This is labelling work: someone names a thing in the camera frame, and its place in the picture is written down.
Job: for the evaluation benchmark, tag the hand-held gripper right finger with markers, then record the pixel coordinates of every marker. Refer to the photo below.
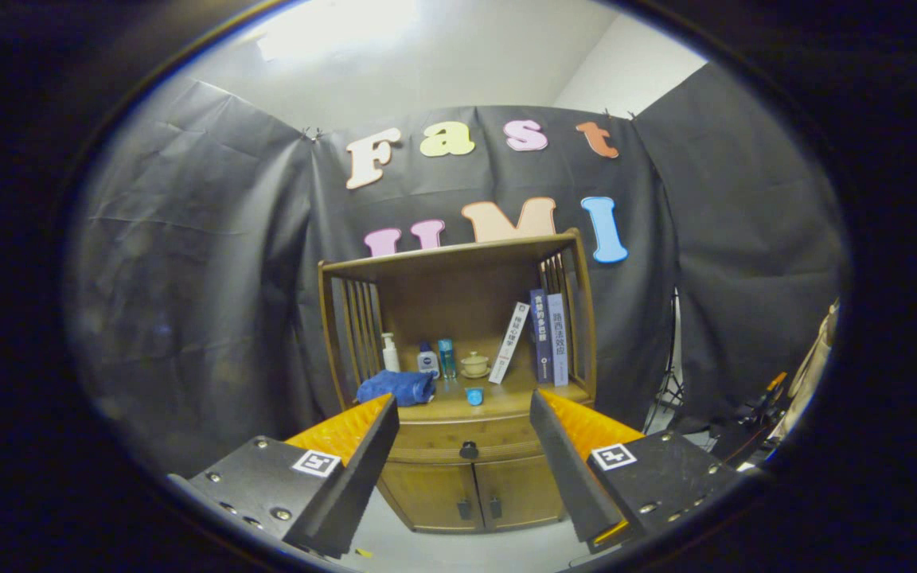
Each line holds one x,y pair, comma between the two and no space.
566,477

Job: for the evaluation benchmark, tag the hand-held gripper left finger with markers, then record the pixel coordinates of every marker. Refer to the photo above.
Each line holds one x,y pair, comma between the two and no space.
351,485

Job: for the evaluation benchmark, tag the blue white tube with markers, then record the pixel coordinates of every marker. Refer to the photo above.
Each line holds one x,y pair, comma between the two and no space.
474,395

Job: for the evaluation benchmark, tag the wooden cabinet door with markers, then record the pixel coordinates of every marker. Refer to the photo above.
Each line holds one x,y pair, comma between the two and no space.
522,489
431,497

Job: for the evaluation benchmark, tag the wooden countertop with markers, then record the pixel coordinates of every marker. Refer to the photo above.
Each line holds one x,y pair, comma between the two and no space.
498,398

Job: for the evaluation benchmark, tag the wooden cabinet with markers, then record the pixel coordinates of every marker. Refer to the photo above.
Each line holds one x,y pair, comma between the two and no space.
458,294

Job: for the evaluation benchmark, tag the blue folded towel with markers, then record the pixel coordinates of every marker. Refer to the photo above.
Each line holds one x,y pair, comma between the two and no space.
395,387

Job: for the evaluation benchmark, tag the white pump bottle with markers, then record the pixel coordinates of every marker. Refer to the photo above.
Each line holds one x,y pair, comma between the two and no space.
391,358

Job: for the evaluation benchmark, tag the light purple book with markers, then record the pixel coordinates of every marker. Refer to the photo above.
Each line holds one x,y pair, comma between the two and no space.
558,342

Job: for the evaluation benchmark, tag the black tripod stand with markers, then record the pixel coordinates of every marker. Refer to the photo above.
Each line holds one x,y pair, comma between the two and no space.
669,382

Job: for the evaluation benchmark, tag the dark blue book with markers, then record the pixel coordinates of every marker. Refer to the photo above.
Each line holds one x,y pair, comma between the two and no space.
540,338

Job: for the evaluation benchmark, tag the beige lidded teacup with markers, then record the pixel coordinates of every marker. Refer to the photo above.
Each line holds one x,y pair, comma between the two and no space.
474,366

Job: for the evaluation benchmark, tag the white bottle blue cap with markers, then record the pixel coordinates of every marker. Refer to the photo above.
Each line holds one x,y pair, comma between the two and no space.
427,362

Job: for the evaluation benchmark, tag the white book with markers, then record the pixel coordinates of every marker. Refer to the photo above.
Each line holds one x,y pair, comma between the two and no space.
510,342

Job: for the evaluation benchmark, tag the blue glass bottle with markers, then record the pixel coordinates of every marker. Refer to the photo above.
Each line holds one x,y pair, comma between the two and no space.
446,358

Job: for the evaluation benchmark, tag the black equipment with orange part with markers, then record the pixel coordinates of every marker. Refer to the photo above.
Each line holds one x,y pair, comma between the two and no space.
745,434

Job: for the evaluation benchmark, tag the beige bag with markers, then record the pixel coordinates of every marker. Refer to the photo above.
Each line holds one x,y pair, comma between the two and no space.
813,366

